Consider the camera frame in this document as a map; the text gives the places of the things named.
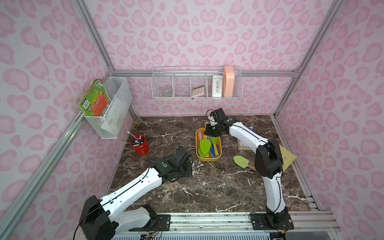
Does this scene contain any narrow green trowel yellow handle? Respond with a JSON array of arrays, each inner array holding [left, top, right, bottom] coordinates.
[[211, 137, 219, 152]]

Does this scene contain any round green trowel yellow handle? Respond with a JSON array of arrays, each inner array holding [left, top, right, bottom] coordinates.
[[200, 131, 212, 157]]

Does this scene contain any pale green shovel wooden handle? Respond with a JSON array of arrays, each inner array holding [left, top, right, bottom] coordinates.
[[233, 156, 257, 172]]

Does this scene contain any green pointed trowel yellow handle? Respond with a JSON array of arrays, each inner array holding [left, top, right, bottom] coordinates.
[[198, 139, 211, 158]]

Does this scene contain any blue shovel wooden handle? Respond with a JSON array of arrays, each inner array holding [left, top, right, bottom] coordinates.
[[209, 143, 220, 158]]

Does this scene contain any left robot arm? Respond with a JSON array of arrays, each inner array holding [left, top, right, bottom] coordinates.
[[78, 147, 192, 240]]

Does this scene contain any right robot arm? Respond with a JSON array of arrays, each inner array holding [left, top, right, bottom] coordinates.
[[205, 108, 288, 220]]

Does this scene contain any yellow plastic storage box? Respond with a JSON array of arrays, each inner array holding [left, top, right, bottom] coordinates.
[[195, 128, 222, 162]]

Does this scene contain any white box in shelf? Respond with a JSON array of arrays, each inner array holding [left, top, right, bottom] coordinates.
[[212, 75, 224, 98]]

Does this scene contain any pink box in shelf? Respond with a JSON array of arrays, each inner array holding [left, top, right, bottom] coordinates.
[[223, 66, 235, 98]]

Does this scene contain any thick blue cover book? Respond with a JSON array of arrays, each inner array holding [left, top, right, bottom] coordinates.
[[237, 126, 255, 151]]

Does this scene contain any red pen cup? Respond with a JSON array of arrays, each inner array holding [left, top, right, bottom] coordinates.
[[127, 131, 150, 156]]

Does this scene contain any small calculator in shelf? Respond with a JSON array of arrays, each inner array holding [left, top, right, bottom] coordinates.
[[192, 85, 206, 98]]

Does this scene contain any round metal tin in shelf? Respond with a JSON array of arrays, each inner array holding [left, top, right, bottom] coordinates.
[[161, 87, 173, 98]]

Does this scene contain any yellow green booklet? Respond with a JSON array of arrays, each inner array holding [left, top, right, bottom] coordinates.
[[280, 145, 297, 172]]

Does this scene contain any white paper in basket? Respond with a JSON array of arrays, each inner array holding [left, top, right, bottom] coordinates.
[[102, 97, 127, 135]]

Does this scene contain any white wire shelf back wall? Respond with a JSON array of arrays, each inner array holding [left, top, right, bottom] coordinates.
[[151, 66, 244, 100]]

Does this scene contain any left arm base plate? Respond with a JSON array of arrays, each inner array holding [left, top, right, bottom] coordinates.
[[129, 215, 171, 232]]

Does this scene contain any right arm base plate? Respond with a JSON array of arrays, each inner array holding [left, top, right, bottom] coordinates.
[[248, 212, 295, 231]]

